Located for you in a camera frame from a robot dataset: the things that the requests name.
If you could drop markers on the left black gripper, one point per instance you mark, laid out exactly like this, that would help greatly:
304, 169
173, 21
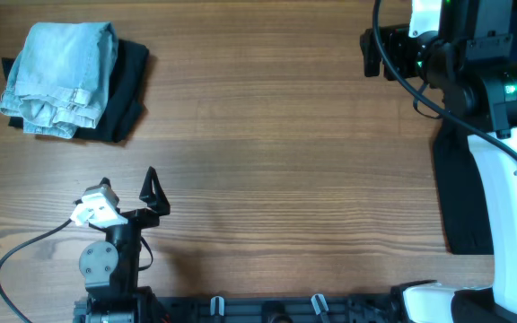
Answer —
155, 201

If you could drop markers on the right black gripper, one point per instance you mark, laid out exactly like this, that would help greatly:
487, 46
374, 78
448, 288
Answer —
394, 39

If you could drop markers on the light blue denim shorts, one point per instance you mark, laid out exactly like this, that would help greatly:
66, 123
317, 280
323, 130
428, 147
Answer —
60, 80

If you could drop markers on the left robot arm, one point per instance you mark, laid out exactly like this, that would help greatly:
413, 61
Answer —
110, 267

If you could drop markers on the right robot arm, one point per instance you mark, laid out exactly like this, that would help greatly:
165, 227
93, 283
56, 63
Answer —
458, 61

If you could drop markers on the folded black garment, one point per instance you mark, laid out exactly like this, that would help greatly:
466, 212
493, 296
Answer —
123, 107

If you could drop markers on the black garment with logo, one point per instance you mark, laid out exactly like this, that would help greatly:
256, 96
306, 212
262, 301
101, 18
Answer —
461, 194

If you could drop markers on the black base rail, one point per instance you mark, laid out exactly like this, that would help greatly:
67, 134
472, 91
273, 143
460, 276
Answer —
357, 308

